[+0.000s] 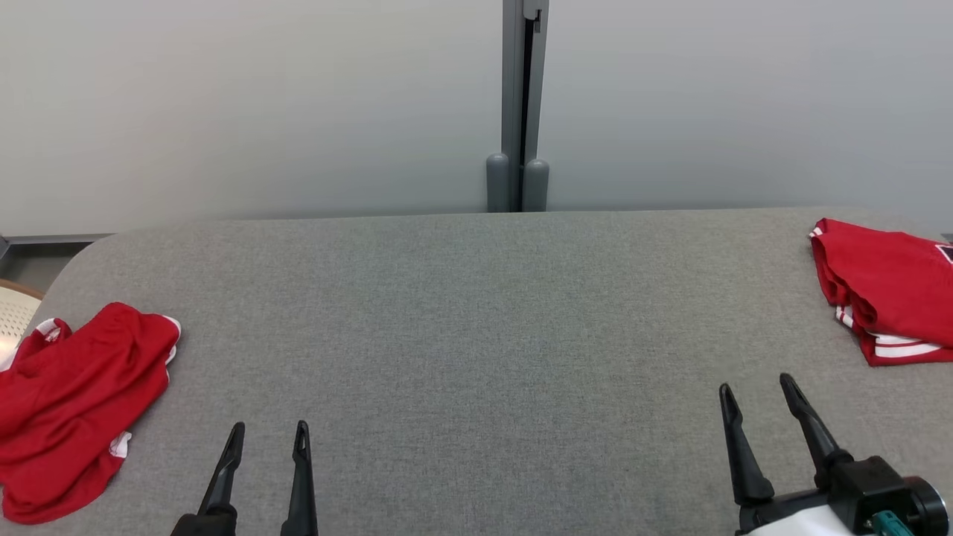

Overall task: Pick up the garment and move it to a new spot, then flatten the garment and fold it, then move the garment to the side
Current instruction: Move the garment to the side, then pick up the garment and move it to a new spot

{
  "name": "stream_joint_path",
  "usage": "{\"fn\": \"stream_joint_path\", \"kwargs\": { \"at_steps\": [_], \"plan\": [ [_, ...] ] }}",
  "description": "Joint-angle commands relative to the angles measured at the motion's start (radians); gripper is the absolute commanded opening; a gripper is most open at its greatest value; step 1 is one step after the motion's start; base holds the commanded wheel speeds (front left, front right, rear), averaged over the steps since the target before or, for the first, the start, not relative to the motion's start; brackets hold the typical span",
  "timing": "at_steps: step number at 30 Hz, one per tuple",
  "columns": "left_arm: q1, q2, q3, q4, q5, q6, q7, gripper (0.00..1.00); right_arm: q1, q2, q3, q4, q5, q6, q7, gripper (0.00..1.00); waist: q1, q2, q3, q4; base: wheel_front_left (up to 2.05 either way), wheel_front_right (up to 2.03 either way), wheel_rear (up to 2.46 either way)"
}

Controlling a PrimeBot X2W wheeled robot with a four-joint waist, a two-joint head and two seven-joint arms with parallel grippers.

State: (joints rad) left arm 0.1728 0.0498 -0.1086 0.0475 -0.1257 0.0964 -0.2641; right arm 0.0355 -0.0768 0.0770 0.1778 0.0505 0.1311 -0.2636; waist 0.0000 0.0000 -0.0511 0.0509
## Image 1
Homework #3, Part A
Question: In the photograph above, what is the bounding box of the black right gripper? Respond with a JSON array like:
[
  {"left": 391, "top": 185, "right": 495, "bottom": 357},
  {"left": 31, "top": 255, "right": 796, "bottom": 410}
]
[{"left": 718, "top": 373, "right": 951, "bottom": 536}]

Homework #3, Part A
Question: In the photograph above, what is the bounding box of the white perforated laundry basket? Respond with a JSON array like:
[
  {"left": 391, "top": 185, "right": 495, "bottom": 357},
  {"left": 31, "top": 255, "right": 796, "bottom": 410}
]
[{"left": 0, "top": 278, "right": 45, "bottom": 367}]

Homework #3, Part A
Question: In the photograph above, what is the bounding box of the grey floor rail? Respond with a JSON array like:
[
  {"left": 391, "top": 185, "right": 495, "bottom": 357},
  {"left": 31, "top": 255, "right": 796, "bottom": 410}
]
[{"left": 0, "top": 233, "right": 114, "bottom": 259}]

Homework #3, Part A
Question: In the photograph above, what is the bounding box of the plain red garment white trim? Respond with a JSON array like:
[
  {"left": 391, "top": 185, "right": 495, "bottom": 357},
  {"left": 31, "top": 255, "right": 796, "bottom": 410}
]
[{"left": 0, "top": 301, "right": 182, "bottom": 526}]

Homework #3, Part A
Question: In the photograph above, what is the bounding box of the grey double partition post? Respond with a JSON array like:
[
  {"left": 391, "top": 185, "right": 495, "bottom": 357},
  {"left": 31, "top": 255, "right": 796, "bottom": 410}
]
[{"left": 485, "top": 0, "right": 551, "bottom": 214}]

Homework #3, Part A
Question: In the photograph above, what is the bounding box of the red jersey with black lettering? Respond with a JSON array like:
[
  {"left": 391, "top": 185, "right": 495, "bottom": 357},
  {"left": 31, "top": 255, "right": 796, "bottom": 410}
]
[{"left": 809, "top": 217, "right": 953, "bottom": 368}]

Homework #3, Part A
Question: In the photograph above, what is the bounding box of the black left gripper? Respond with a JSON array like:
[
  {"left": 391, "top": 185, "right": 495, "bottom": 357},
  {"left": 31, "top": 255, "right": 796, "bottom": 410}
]
[{"left": 170, "top": 420, "right": 320, "bottom": 536}]

